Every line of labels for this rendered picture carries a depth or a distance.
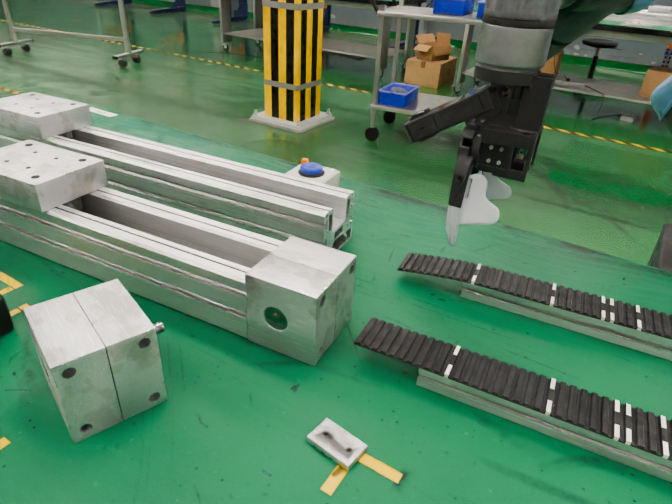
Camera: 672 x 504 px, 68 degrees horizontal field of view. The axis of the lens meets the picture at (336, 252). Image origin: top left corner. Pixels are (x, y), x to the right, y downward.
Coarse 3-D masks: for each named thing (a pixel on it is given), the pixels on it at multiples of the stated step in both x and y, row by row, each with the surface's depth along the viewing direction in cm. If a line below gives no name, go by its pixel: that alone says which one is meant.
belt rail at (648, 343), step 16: (464, 288) 70; (480, 288) 68; (496, 304) 68; (512, 304) 67; (528, 304) 66; (544, 320) 66; (560, 320) 64; (576, 320) 64; (592, 320) 63; (592, 336) 64; (608, 336) 63; (624, 336) 62; (640, 336) 61; (656, 336) 60; (656, 352) 61
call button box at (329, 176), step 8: (296, 168) 91; (328, 168) 92; (296, 176) 88; (304, 176) 88; (312, 176) 88; (320, 176) 88; (328, 176) 89; (336, 176) 90; (328, 184) 88; (336, 184) 91
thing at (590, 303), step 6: (582, 294) 66; (588, 294) 66; (594, 294) 66; (582, 300) 65; (588, 300) 64; (594, 300) 64; (582, 306) 64; (588, 306) 63; (594, 306) 63; (582, 312) 63; (588, 312) 63; (594, 312) 62
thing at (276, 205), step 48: (0, 144) 98; (48, 144) 91; (96, 144) 96; (144, 144) 91; (144, 192) 87; (192, 192) 80; (240, 192) 76; (288, 192) 80; (336, 192) 77; (336, 240) 80
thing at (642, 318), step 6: (636, 306) 64; (636, 312) 63; (642, 312) 63; (648, 312) 63; (636, 318) 62; (642, 318) 62; (648, 318) 62; (636, 324) 61; (642, 324) 61; (648, 324) 61; (642, 330) 60; (648, 330) 60
